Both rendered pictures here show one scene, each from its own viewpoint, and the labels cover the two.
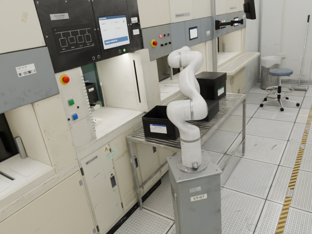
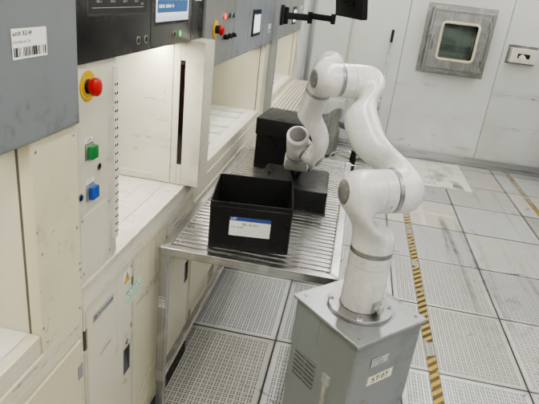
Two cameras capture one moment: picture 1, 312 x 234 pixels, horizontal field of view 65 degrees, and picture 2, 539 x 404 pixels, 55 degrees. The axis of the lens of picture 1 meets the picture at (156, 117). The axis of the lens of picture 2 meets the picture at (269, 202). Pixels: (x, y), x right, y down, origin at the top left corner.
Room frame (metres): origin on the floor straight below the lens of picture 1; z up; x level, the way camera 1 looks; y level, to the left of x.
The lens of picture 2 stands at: (0.33, 0.71, 1.59)
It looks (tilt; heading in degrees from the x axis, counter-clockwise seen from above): 22 degrees down; 331
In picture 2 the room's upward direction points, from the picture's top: 7 degrees clockwise
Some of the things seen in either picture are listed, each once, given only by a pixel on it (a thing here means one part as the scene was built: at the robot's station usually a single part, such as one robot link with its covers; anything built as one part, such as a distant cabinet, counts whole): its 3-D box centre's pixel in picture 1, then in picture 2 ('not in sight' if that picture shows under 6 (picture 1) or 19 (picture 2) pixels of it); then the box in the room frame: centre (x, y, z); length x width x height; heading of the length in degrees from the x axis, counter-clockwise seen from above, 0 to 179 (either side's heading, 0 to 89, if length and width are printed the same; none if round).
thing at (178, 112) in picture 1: (183, 120); (368, 212); (1.32, -0.16, 1.07); 0.19 x 0.12 x 0.24; 80
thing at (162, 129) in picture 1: (165, 121); (252, 212); (1.84, -0.07, 0.85); 0.28 x 0.28 x 0.17; 61
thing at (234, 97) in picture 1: (196, 147); (269, 268); (2.16, -0.36, 0.38); 1.30 x 0.60 x 0.76; 143
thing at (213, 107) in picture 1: (198, 107); (294, 184); (2.11, -0.40, 0.83); 0.29 x 0.29 x 0.13; 55
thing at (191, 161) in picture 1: (191, 151); (365, 278); (1.32, -0.19, 0.85); 0.19 x 0.19 x 0.18
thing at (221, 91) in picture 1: (208, 86); (288, 140); (2.54, -0.60, 0.89); 0.29 x 0.29 x 0.25; 48
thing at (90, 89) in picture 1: (81, 91); not in sight; (2.33, 0.69, 1.06); 0.24 x 0.20 x 0.32; 143
